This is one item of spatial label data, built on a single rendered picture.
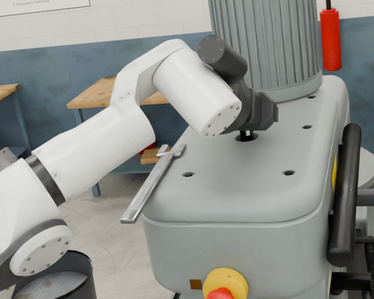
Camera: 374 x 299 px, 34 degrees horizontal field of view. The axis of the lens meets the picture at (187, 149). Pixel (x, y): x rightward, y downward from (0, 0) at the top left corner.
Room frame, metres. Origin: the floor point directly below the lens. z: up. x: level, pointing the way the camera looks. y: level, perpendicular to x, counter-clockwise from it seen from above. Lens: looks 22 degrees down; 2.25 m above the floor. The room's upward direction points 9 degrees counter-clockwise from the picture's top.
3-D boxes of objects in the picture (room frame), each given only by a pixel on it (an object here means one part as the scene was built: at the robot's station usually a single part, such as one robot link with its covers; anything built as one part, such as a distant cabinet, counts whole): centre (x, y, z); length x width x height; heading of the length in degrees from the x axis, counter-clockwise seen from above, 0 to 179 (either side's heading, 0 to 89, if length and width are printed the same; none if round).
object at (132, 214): (0.80, 0.05, 1.89); 0.24 x 0.04 x 0.01; 163
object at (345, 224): (0.89, -0.25, 1.79); 0.45 x 0.04 x 0.04; 160
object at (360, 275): (0.88, -0.24, 1.60); 0.08 x 0.02 x 0.04; 70
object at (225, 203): (0.92, -0.10, 1.81); 0.47 x 0.26 x 0.16; 160
